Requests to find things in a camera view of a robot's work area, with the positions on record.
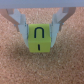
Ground yellow block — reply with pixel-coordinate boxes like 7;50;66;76
26;23;54;54

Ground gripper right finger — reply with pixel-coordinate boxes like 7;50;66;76
49;7;78;47

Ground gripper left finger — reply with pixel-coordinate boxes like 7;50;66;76
4;7;30;48

